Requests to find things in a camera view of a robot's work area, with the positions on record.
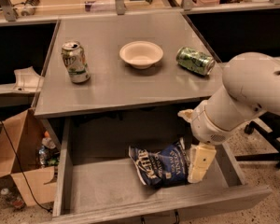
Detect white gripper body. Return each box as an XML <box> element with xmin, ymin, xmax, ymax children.
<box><xmin>190</xmin><ymin>100</ymin><xmax>232</xmax><ymax>145</ymax></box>

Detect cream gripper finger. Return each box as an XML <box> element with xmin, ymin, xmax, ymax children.
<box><xmin>177</xmin><ymin>109</ymin><xmax>193</xmax><ymax>123</ymax></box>
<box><xmin>188</xmin><ymin>142</ymin><xmax>217</xmax><ymax>184</ymax></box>

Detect blue chip bag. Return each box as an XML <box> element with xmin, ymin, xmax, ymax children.
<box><xmin>129</xmin><ymin>138</ymin><xmax>189</xmax><ymax>188</ymax></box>

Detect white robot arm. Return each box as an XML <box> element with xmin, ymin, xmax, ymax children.
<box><xmin>177</xmin><ymin>52</ymin><xmax>280</xmax><ymax>183</ymax></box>

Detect grey counter cabinet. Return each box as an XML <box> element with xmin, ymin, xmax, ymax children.
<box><xmin>32</xmin><ymin>12</ymin><xmax>241</xmax><ymax>119</ymax></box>

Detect grey open drawer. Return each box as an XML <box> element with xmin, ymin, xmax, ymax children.
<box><xmin>53</xmin><ymin>105</ymin><xmax>272</xmax><ymax>224</ymax></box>

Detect green soda can lying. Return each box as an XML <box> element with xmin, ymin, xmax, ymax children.
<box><xmin>176</xmin><ymin>47</ymin><xmax>216</xmax><ymax>76</ymax></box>

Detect black office chair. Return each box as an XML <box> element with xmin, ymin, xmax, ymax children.
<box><xmin>236</xmin><ymin>112</ymin><xmax>280</xmax><ymax>169</ymax></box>

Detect white paper bowl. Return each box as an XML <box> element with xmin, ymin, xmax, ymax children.
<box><xmin>119</xmin><ymin>41</ymin><xmax>163</xmax><ymax>69</ymax></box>

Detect upright white soda can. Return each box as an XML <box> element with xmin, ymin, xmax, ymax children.
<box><xmin>62</xmin><ymin>41</ymin><xmax>90</xmax><ymax>83</ymax></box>

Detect plastic bottles in box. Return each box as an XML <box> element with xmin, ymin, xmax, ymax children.
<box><xmin>37</xmin><ymin>132</ymin><xmax>60</xmax><ymax>168</ymax></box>

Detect cardboard box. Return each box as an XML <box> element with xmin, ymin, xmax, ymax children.
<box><xmin>0</xmin><ymin>109</ymin><xmax>57</xmax><ymax>206</ymax></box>

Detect grey metal bracket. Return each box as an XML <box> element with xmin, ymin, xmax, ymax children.
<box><xmin>13</xmin><ymin>66</ymin><xmax>44</xmax><ymax>93</ymax></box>

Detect black cable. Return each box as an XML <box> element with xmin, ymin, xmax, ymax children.
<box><xmin>0</xmin><ymin>100</ymin><xmax>53</xmax><ymax>214</ymax></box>

